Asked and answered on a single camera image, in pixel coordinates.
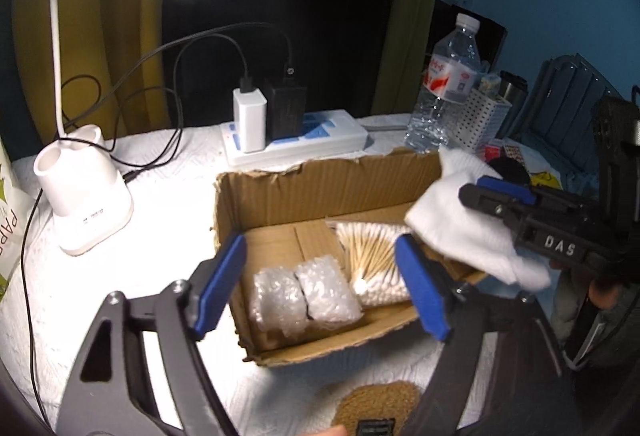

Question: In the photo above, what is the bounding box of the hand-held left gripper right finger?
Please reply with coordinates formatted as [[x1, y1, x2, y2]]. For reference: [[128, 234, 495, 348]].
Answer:
[[395, 233, 567, 436]]

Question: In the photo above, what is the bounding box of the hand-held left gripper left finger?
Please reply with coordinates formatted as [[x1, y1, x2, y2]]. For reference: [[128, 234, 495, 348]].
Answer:
[[55, 233, 248, 436]]

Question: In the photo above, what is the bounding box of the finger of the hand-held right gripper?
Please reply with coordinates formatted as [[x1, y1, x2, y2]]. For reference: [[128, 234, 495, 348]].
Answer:
[[476, 176, 537, 205], [459, 183, 527, 237]]

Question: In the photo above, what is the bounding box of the white cloth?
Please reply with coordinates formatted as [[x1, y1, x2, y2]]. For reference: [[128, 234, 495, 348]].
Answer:
[[404, 147, 552, 291]]

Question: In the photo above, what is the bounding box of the brown cardboard box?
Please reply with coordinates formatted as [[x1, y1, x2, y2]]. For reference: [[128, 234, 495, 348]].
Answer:
[[214, 148, 488, 368]]

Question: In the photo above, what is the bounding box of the person's right hand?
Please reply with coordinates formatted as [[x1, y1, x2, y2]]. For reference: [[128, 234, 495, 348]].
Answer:
[[589, 278, 624, 311]]

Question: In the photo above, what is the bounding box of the black round object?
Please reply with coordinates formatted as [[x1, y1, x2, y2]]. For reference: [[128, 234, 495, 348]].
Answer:
[[487, 157, 531, 187]]

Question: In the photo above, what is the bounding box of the red patterned packet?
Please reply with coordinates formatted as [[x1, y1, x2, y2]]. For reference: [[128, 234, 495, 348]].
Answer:
[[482, 143, 532, 167]]

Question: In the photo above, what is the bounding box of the yellow plastic bag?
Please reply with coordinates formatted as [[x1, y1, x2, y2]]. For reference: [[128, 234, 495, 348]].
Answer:
[[530, 170, 565, 191]]

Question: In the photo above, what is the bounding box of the bag of cotton swabs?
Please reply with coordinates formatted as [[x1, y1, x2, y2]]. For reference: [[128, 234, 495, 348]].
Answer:
[[327, 220, 418, 307]]

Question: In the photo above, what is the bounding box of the bubble wrap bundle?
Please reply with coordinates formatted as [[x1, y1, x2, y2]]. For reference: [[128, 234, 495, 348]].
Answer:
[[295, 257, 364, 329], [250, 268, 307, 336]]

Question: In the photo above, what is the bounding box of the white perforated container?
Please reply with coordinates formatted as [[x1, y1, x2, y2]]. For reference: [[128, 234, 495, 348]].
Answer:
[[457, 83, 513, 153]]

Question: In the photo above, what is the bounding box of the blue ribbed plastic object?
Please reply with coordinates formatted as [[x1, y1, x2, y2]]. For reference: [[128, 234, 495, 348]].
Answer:
[[515, 53, 626, 199]]

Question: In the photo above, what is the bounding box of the clear plastic water bottle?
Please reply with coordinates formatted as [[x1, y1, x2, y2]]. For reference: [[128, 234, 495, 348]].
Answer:
[[404, 13, 482, 154]]

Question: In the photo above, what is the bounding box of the stainless steel tumbler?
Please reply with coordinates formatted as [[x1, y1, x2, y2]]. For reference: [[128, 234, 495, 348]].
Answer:
[[498, 70, 529, 127]]

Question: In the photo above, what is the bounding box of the brown scouring pad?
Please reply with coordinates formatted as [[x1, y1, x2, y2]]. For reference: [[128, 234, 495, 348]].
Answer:
[[334, 381, 426, 436]]

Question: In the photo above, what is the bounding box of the black box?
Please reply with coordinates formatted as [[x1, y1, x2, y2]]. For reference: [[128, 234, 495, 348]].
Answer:
[[434, 0, 507, 72]]

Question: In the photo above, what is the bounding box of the small black clip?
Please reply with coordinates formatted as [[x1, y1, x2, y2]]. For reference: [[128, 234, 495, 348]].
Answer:
[[356, 418, 396, 436]]

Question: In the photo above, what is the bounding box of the white desk lamp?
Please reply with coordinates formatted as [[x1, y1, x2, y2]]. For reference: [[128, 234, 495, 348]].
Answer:
[[34, 0, 135, 257]]

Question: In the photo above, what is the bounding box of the white charger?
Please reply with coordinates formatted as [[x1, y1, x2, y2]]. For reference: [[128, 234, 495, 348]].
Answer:
[[232, 87, 268, 153]]

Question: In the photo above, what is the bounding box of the white power strip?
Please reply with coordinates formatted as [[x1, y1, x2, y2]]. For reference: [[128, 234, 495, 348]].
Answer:
[[221, 110, 368, 168]]

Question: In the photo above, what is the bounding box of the black charger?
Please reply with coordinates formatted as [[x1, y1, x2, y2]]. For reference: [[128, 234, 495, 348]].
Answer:
[[263, 78, 307, 141]]

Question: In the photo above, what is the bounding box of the olive green curtain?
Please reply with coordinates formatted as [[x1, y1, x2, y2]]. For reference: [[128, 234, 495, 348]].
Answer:
[[370, 0, 448, 117]]

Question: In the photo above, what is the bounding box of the white paper bag green print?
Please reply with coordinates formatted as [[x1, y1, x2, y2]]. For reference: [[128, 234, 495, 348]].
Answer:
[[0, 136, 40, 305]]

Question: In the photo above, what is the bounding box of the yellow curtain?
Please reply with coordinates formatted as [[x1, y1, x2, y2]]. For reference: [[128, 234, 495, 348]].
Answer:
[[10, 0, 168, 161]]

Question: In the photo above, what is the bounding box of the black lamp cable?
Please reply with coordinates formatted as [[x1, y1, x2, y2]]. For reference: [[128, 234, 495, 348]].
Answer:
[[20, 168, 146, 417]]

